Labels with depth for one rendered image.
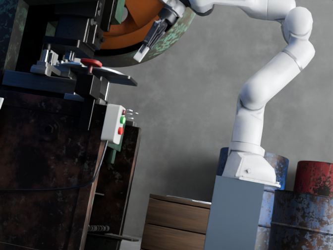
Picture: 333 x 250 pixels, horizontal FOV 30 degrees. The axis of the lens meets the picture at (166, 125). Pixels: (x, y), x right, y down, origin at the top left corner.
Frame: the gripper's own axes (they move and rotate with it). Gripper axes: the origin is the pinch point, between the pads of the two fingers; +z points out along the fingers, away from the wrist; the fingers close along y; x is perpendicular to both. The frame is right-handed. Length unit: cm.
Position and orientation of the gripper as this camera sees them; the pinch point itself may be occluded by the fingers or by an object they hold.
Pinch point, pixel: (141, 53)
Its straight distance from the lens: 253.8
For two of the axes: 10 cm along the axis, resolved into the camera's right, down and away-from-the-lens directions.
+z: -5.8, 8.2, -0.4
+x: -8.0, -5.5, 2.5
